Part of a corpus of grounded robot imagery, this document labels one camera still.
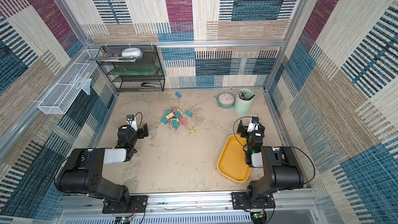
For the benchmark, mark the mint green alarm clock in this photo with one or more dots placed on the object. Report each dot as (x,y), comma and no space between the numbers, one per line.
(225,100)

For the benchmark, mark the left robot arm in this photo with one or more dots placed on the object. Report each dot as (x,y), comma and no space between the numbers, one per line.
(82,172)

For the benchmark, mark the pale yellow binder clip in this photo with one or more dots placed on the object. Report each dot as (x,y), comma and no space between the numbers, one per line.
(170,115)

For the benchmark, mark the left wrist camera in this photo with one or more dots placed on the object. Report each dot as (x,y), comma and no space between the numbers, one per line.
(131,120)

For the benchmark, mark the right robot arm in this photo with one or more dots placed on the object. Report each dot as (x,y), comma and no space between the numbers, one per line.
(281,170)

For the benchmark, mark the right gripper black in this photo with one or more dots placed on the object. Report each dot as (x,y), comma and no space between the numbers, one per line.
(244,129)

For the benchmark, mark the pens in cup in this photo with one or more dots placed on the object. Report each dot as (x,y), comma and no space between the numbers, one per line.
(246,95)

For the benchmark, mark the white wire wall basket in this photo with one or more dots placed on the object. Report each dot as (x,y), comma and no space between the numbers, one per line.
(76,78)

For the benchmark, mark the pink binder clip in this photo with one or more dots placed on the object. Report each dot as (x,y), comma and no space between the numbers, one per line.
(183,121)

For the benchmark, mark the white round tape dispenser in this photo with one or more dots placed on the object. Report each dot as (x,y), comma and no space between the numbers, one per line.
(132,53)

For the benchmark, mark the yellow binder clip in pile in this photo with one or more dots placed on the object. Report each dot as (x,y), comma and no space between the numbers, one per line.
(191,131)

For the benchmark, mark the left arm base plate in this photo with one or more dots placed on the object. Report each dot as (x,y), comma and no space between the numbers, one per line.
(136,204)

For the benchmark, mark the teal binder clip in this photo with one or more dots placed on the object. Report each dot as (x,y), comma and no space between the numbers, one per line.
(175,124)
(189,113)
(162,122)

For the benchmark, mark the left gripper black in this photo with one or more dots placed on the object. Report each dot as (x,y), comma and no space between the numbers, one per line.
(140,134)

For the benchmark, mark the black mesh desk shelf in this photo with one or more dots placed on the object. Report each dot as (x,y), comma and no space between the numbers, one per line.
(128,76)

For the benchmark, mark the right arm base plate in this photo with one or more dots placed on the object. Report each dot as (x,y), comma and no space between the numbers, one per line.
(240,200)

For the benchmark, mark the magazines on shelf top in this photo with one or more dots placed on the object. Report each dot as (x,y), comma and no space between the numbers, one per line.
(114,57)

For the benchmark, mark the mint green pen cup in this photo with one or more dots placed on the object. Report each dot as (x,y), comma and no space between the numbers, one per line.
(241,107)

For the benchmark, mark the yellow plastic storage tray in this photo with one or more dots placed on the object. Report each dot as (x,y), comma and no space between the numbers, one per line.
(231,163)

